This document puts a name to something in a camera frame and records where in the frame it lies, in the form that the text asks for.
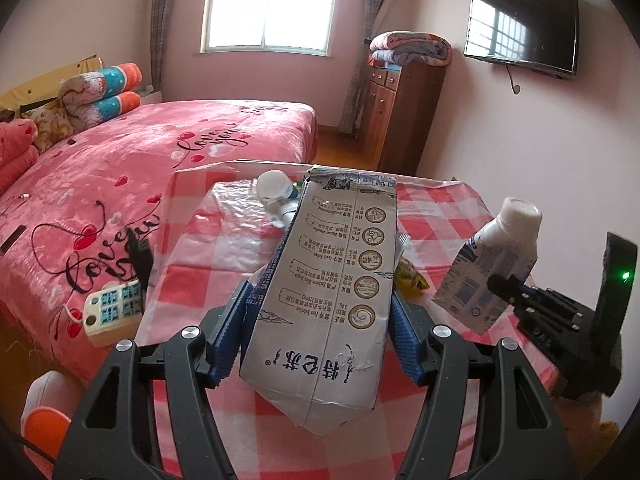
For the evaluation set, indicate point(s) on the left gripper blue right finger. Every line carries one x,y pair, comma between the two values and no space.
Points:
407,343

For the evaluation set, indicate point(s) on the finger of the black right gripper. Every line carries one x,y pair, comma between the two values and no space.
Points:
507,289

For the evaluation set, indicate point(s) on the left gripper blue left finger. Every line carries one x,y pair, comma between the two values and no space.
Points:
225,334

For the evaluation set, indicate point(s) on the white yogurt bottle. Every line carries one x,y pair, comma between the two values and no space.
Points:
506,246

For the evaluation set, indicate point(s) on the yellow snack bag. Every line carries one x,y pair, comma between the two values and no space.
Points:
409,280

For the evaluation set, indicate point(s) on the grey milk carton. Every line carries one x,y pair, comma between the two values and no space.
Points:
316,348

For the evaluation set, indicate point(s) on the beige power strip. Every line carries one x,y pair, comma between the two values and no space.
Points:
113,313

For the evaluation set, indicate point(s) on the black charger plug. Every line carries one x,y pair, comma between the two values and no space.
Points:
141,258

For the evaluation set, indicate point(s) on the white plastic bottle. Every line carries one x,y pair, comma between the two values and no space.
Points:
279,196

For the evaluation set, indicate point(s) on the pink bed with heart cover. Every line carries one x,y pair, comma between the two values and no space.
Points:
65,221

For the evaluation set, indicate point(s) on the brown wooden cabinet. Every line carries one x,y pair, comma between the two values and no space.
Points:
398,111

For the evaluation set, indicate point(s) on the folded blanket on cabinet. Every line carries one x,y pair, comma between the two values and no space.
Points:
403,48

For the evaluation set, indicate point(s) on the rolled quilt orange teal lower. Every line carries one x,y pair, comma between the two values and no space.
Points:
86,116

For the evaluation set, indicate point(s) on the rolled quilt orange teal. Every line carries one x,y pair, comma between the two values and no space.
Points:
86,116
100,84

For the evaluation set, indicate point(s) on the floral cushion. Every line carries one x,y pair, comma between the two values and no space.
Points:
52,122

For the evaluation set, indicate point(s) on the pink folded pillow blanket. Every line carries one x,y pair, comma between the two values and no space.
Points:
17,150

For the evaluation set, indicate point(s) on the rolled quilt orange teal upper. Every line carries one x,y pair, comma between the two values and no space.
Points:
100,84

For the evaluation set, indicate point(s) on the yellow headboard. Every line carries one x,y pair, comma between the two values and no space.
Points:
46,86

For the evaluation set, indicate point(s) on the grey right curtain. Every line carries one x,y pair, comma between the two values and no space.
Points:
353,101

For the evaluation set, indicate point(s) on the grey curtain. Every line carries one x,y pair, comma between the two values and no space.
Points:
353,101
159,25

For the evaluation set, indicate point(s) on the bright window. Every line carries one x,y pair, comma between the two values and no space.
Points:
288,26

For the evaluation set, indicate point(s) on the grey left curtain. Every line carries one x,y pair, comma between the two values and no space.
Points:
159,25

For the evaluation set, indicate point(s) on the wall mounted television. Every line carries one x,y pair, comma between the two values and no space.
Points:
540,35

